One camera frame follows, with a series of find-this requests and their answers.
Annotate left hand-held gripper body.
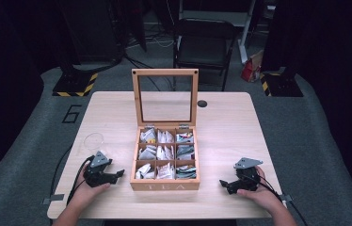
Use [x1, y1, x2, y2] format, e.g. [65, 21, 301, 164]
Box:
[83, 151, 119, 188]

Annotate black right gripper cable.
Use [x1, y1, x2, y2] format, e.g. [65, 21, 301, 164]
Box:
[248, 172, 310, 226]

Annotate black folding chair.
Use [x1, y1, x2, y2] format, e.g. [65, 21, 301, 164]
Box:
[172, 18, 238, 92]

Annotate assorted tea bag packets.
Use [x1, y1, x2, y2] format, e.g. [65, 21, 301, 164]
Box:
[135, 128, 198, 181]

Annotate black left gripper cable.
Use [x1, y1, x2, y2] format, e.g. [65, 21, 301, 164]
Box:
[49, 147, 94, 226]

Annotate person's left hand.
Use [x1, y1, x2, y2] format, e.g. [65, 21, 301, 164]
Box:
[69, 162, 111, 206]

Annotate clear glass cup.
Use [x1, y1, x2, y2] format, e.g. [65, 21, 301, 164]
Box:
[83, 132, 105, 153]

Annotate red and white bag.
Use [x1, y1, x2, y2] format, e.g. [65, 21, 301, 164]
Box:
[240, 50, 264, 84]

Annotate wooden tea box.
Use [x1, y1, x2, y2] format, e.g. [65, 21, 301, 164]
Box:
[129, 68, 201, 192]

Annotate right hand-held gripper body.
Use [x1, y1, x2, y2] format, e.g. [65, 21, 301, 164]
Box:
[227, 156, 264, 193]

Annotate striped black stand base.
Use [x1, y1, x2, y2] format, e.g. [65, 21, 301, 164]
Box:
[259, 71, 304, 98]
[52, 69, 99, 98]

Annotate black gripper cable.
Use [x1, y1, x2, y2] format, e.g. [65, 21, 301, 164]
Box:
[248, 172, 310, 226]
[49, 147, 94, 226]

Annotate person's right hand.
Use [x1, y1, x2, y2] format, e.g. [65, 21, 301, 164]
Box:
[236, 165, 284, 216]

